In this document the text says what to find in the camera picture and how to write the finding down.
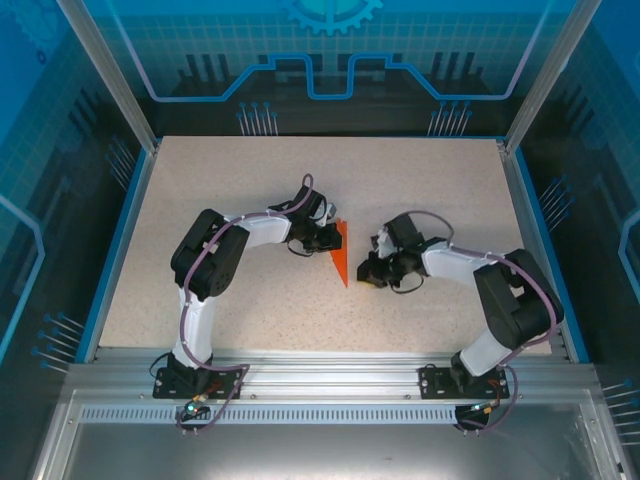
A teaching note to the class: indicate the aluminium side rail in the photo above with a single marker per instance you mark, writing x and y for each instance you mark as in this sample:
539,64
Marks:
516,190

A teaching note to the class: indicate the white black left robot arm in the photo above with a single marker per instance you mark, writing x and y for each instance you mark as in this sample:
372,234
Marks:
265,232

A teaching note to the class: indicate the steel tray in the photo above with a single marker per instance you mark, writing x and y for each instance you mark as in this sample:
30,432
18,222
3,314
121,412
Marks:
325,455

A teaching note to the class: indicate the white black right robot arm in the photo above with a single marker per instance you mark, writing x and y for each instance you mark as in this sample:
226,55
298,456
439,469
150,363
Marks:
450,262

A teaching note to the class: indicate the aluminium front beam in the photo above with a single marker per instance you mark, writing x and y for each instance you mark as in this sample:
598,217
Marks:
325,372

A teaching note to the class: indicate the blue side trim strip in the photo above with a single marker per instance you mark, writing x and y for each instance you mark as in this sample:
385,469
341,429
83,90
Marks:
120,250
530,190

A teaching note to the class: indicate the aluminium frame post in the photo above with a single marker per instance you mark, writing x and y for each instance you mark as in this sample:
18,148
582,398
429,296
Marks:
112,75
549,75

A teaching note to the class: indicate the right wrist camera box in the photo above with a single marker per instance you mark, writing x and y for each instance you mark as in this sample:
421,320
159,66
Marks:
384,245

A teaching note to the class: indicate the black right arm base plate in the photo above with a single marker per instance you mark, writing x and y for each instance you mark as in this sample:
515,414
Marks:
430,382

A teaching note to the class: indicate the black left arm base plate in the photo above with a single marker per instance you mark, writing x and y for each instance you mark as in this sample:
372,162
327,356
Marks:
162,387

